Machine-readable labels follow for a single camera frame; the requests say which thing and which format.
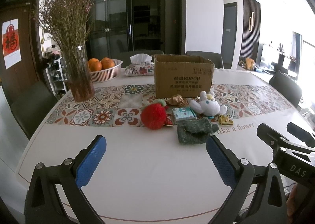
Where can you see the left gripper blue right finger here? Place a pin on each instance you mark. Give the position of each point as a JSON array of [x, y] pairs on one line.
[[257, 192]]

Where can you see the patterned tile table runner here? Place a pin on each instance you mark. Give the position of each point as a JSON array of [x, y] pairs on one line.
[[121, 105]]

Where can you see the dark chair left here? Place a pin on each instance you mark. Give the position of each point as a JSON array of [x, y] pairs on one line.
[[32, 106]]

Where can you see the crumpled gold foil wrapper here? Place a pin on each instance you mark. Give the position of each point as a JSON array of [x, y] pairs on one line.
[[177, 101]]

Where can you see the red snack packet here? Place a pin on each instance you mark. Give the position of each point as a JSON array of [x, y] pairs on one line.
[[168, 121]]

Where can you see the shoe rack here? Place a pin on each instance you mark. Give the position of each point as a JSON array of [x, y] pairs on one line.
[[55, 69]]

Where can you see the yellow minion strap toy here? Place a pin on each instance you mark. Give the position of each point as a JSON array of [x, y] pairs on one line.
[[225, 120]]

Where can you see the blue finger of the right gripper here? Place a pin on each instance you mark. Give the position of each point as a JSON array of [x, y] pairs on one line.
[[301, 134], [271, 137]]

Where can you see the dried flower bouquet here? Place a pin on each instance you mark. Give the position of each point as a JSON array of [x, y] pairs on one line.
[[66, 22]]

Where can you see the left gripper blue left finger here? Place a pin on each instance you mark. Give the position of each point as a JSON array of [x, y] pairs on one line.
[[43, 203]]

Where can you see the white plush bunny toy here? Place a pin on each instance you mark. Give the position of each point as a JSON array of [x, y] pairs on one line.
[[207, 105]]

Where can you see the glass vase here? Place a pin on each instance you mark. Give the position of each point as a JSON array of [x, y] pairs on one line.
[[78, 74]]

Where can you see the orange fruit right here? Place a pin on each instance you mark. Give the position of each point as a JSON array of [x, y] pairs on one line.
[[107, 63]]

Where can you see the red fu character poster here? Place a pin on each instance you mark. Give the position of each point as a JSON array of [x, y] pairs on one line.
[[11, 43]]

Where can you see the orange fruit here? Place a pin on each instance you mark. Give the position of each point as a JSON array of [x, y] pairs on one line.
[[95, 65], [107, 63]]

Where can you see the dark green fuzzy cloth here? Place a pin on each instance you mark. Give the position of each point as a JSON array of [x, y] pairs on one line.
[[195, 131]]

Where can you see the orange fruit left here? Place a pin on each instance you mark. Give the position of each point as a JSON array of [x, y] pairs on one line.
[[95, 65]]

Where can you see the white fruit basket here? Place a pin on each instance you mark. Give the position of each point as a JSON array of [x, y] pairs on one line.
[[108, 74]]

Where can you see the red fluffy pompom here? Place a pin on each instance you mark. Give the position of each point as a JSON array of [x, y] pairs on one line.
[[153, 116]]

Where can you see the teal cartoon tissue pack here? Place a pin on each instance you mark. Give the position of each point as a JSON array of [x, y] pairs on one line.
[[183, 114]]

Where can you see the dark chair right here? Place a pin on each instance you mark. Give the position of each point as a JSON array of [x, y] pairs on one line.
[[287, 87]]

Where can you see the brown cardboard box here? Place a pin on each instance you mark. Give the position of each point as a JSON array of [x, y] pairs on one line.
[[182, 74]]

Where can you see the black glass cabinet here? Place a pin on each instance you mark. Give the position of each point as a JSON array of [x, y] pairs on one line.
[[120, 27]]

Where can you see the person right hand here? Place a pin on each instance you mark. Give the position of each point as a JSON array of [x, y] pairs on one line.
[[290, 203]]

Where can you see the floral tissue box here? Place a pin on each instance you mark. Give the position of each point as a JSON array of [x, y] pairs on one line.
[[141, 65]]

